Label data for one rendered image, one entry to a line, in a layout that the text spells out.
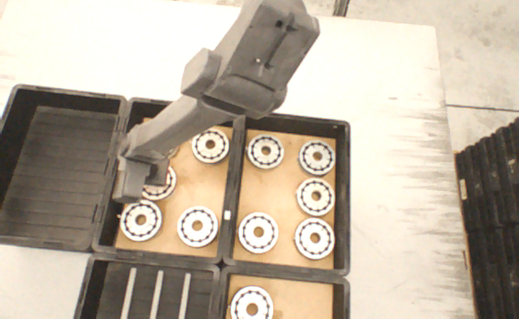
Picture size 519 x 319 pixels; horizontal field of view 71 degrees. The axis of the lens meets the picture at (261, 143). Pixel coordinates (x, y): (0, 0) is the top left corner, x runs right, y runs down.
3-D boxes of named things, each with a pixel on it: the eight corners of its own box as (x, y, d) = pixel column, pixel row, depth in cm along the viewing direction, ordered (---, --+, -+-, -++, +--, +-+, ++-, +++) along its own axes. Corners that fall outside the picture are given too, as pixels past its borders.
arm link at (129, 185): (171, 141, 75) (129, 131, 70) (164, 196, 70) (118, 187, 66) (152, 157, 84) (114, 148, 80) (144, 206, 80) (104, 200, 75)
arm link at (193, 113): (289, 68, 44) (209, 33, 39) (286, 112, 42) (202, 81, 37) (168, 142, 79) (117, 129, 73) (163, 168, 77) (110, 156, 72)
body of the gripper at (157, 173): (165, 186, 87) (157, 176, 80) (123, 182, 87) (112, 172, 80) (170, 160, 89) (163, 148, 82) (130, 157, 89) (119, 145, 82)
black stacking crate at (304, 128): (241, 127, 108) (241, 109, 98) (338, 137, 109) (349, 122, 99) (224, 265, 94) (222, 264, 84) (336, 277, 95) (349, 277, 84)
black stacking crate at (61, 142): (37, 103, 106) (15, 84, 96) (139, 114, 107) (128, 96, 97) (-11, 242, 92) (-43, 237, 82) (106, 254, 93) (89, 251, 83)
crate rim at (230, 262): (241, 112, 99) (241, 108, 97) (348, 124, 100) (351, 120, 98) (221, 265, 85) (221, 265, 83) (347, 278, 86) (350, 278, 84)
